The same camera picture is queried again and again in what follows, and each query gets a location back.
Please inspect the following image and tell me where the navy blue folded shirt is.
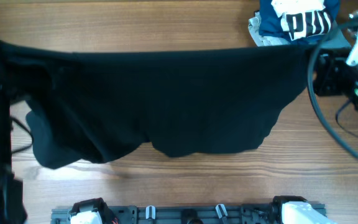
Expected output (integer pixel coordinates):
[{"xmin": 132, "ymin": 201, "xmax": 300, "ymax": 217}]
[{"xmin": 259, "ymin": 0, "xmax": 340, "ymax": 44}]

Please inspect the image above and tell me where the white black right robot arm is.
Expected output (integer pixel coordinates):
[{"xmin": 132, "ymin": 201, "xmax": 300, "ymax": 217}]
[{"xmin": 307, "ymin": 11, "xmax": 358, "ymax": 160}]

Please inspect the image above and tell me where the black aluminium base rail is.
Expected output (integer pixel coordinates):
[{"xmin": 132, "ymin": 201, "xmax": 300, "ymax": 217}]
[{"xmin": 50, "ymin": 203, "xmax": 328, "ymax": 224}]

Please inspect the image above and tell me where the black polo shirt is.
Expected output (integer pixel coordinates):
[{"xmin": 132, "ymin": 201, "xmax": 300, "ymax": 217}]
[{"xmin": 0, "ymin": 41, "xmax": 311, "ymax": 169}]

